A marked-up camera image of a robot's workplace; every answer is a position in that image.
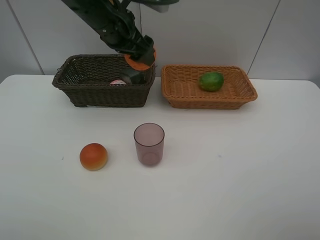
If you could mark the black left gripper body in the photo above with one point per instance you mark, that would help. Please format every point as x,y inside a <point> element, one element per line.
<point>114,23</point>

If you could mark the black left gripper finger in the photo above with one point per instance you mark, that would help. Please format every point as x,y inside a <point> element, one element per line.
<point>148,58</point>

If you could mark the orange mandarin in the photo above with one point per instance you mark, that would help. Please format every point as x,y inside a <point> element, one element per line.
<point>137,65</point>

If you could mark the black rectangular box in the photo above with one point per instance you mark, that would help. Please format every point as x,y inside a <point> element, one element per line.
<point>132,77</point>

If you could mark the pink squeeze bottle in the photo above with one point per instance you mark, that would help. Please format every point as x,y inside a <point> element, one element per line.
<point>118,82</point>

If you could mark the green lime fruit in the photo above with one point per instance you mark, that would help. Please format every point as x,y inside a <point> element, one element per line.
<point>211,81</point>

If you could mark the round bread bun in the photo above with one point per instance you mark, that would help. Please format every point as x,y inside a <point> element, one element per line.
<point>93,156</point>

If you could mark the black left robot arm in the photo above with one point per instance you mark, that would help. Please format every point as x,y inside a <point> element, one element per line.
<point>116,27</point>

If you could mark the light orange wicker basket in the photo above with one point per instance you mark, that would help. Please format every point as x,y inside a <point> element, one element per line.
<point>179,85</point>

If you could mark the dark brown wicker basket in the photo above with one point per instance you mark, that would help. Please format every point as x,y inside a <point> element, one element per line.
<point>87,81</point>

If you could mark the purple translucent cup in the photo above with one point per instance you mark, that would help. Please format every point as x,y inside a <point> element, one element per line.
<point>149,143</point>

